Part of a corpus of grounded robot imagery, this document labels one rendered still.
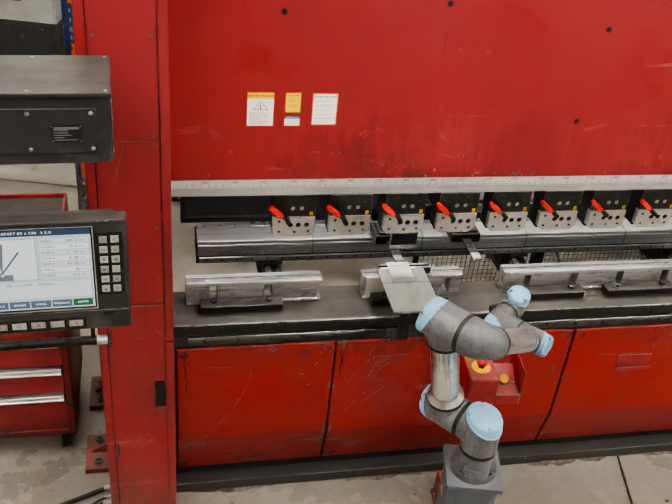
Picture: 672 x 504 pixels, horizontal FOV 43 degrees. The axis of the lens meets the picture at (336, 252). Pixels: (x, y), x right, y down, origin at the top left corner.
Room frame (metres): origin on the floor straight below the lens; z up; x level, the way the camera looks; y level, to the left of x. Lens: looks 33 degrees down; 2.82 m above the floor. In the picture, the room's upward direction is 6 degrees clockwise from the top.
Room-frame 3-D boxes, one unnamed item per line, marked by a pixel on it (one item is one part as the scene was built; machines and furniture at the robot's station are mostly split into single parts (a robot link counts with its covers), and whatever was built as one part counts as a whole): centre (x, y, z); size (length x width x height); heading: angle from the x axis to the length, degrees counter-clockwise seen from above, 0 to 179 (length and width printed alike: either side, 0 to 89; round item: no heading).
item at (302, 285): (2.59, 0.29, 0.92); 0.50 x 0.06 x 0.10; 104
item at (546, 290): (2.82, -0.85, 0.89); 0.30 x 0.05 x 0.03; 104
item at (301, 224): (2.62, 0.17, 1.26); 0.15 x 0.09 x 0.17; 104
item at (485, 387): (2.47, -0.62, 0.75); 0.20 x 0.16 x 0.18; 99
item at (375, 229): (2.88, -0.21, 1.01); 0.26 x 0.12 x 0.05; 14
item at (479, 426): (1.96, -0.50, 0.94); 0.13 x 0.12 x 0.14; 53
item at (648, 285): (2.91, -1.23, 0.89); 0.30 x 0.05 x 0.03; 104
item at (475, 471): (1.96, -0.51, 0.82); 0.15 x 0.15 x 0.10
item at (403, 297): (2.58, -0.28, 1.00); 0.26 x 0.18 x 0.01; 14
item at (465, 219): (2.77, -0.41, 1.26); 0.15 x 0.09 x 0.17; 104
